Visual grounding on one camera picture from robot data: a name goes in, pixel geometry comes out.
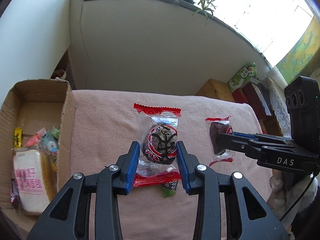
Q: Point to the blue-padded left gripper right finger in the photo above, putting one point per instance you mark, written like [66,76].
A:
[247,214]

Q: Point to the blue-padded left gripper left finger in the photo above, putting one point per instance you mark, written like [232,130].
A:
[67,215]

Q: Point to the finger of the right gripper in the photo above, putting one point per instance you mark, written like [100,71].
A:
[237,144]
[246,136]

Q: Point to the black patterned candy packet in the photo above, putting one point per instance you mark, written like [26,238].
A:
[169,189]

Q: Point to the packaged toast bread slice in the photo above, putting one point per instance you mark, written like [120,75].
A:
[33,175]

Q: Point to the small Snickers bar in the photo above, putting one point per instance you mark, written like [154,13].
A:
[14,196]

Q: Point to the green candy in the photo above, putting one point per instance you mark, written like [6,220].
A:
[51,139]

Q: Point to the red-sealed plum cake packet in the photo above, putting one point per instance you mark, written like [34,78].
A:
[158,136]

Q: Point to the jelly cup snack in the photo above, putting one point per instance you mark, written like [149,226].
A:
[36,138]

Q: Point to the yellow candy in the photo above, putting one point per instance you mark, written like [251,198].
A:
[18,137]

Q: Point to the white-gloved right hand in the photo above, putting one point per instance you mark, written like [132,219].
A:
[280,200]

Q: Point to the red gift box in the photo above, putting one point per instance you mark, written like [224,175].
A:
[251,95]

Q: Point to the wooden stool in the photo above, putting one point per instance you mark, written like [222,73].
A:
[216,90]

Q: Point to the lace-covered side table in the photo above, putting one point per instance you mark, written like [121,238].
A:
[275,83]

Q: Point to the green snack carton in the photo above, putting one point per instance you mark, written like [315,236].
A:
[248,73]

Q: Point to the pink table cloth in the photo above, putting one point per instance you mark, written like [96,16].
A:
[107,122]

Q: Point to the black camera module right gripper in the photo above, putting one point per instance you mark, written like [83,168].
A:
[302,100]

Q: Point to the wall map poster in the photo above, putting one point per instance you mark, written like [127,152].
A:
[301,53]

